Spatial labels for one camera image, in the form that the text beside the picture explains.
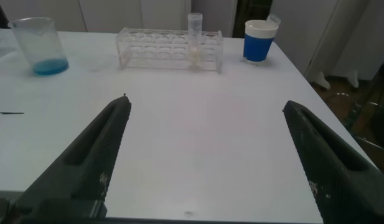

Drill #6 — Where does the blue and white paper cup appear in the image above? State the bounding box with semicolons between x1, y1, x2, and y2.
243;19;279;65

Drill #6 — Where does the clear plastic test tube rack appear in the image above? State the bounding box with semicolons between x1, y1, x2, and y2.
115;27;224;75

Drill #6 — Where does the clear plastic test tube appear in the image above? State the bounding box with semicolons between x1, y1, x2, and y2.
265;13;282;26

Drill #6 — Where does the test tube with pale liquid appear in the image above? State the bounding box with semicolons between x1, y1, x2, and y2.
187;12;204;71

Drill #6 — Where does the clear beaker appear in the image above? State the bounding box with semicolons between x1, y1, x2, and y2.
7;17;70;77

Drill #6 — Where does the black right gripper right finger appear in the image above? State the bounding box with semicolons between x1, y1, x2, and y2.
282;100;384;224

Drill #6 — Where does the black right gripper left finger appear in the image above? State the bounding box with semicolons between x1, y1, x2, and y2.
1;94;133;224

